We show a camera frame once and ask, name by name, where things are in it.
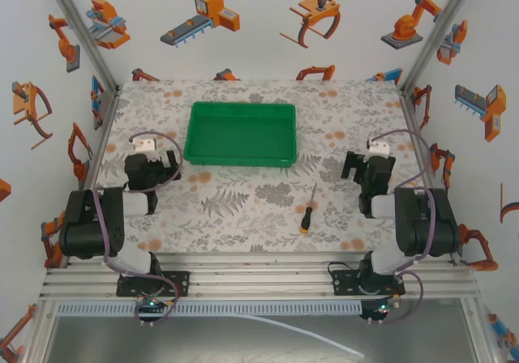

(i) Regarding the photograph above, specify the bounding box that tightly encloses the white plastic tube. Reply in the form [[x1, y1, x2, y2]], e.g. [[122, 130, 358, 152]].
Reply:
[[226, 313, 366, 358]]

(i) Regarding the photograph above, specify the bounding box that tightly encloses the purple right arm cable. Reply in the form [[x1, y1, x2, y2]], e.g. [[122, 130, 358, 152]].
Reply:
[[368, 129, 440, 324]]

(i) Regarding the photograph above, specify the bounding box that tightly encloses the green plastic bin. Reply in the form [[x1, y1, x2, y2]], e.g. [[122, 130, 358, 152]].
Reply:
[[182, 101, 298, 169]]

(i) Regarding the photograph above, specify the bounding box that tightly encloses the circuit board with led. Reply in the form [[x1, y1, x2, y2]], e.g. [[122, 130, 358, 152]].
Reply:
[[359, 299, 397, 324], [135, 297, 169, 320]]

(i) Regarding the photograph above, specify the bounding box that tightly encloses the black orange-tipped screwdriver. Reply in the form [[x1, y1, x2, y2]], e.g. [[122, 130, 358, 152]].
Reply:
[[298, 182, 319, 234]]

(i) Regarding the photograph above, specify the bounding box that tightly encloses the white slotted cable duct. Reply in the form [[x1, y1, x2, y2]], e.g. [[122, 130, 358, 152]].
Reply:
[[56, 301, 364, 317]]

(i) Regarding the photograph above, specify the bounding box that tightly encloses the floral patterned table mat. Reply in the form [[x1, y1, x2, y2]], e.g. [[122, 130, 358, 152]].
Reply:
[[87, 79, 411, 254]]

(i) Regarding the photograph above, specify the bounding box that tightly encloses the aluminium frame post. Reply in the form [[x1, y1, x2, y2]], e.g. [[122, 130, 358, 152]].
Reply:
[[398, 0, 483, 93], [40, 0, 121, 93]]

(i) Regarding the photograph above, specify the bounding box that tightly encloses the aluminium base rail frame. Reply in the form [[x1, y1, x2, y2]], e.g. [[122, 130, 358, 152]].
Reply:
[[38, 252, 482, 300]]

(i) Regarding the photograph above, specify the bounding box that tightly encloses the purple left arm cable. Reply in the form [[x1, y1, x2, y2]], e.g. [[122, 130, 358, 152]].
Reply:
[[92, 130, 183, 328]]

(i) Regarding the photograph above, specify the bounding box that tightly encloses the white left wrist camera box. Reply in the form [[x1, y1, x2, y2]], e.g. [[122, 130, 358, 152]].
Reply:
[[132, 135, 159, 163]]

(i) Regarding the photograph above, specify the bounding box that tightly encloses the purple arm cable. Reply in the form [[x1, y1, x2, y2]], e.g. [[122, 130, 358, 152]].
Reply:
[[92, 130, 183, 328], [368, 129, 440, 324]]

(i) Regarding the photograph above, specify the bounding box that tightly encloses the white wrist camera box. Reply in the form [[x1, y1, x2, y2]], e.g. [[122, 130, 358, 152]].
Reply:
[[132, 135, 159, 163], [366, 139, 391, 159]]

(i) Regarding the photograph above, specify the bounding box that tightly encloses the aluminium side rail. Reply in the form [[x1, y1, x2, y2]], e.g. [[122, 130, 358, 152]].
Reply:
[[398, 93, 431, 190], [79, 90, 122, 190]]

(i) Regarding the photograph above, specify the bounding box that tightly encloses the right circuit board with LED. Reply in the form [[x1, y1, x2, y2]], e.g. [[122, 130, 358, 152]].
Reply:
[[359, 299, 397, 324]]

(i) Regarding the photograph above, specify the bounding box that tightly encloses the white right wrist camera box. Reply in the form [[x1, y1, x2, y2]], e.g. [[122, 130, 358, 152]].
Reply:
[[366, 139, 391, 159]]

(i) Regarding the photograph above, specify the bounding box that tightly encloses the left circuit board with LED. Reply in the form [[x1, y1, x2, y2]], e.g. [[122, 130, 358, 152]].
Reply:
[[135, 297, 169, 320]]

